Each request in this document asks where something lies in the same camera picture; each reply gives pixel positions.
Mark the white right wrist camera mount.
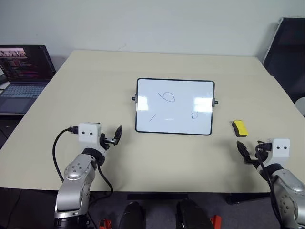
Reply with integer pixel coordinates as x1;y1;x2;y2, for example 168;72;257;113
264;138;291;167

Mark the open dark laptop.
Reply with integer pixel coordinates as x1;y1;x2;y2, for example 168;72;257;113
0;45;57;116

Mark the red plastic part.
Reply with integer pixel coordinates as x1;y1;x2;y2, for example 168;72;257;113
99;218;112;229
209;214;224;229

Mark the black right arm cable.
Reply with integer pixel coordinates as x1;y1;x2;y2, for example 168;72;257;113
255;140;285;227

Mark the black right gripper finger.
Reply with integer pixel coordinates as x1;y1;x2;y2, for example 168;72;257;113
236;140;250;160

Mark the dark rounded shape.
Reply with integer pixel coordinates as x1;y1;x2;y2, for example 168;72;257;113
118;201;146;229
175;198;214;229

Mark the black-framed small whiteboard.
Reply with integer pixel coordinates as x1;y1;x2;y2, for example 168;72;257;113
131;77;220;136

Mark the yellow and black eraser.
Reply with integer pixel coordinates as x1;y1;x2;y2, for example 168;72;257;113
230;120;249;138

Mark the black upright panel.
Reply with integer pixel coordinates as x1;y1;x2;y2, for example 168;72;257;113
263;17;305;104

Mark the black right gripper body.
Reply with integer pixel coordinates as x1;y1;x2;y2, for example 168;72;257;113
243;154;261;170

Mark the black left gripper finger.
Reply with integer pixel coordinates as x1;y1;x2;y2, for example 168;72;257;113
113;125;122;146

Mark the grey rounded object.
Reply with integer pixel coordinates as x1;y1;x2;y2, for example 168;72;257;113
294;97;305;117

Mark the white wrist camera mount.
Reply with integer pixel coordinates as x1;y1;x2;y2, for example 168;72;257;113
78;122;107;152
264;138;291;167

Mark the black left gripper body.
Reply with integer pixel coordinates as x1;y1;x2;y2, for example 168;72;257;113
100;133;118;150

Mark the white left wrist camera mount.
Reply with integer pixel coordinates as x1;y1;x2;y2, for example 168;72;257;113
78;122;107;152

